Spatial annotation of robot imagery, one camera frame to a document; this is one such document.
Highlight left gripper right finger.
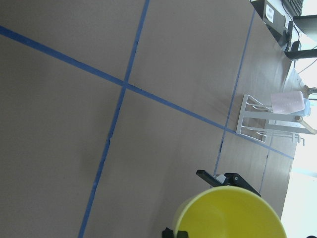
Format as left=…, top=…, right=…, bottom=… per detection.
left=196, top=170, right=261, bottom=197

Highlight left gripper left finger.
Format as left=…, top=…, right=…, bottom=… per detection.
left=161, top=227, right=188, bottom=238

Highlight yellow plastic cup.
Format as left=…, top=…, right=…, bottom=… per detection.
left=172, top=186, right=287, bottom=238

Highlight pink plastic cup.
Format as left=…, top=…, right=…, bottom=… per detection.
left=270, top=91, right=305, bottom=115

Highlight light blue plastic cup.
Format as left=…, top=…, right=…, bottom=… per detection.
left=298, top=98, right=311, bottom=117

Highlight black label box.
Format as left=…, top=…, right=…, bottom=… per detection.
left=250, top=0, right=288, bottom=48

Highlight black monitor stand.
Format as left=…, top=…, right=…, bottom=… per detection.
left=284, top=14, right=317, bottom=60

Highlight black keyboard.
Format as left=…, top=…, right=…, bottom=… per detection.
left=282, top=0, right=304, bottom=16

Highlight white wire cup rack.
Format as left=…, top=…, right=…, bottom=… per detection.
left=236, top=94, right=317, bottom=143

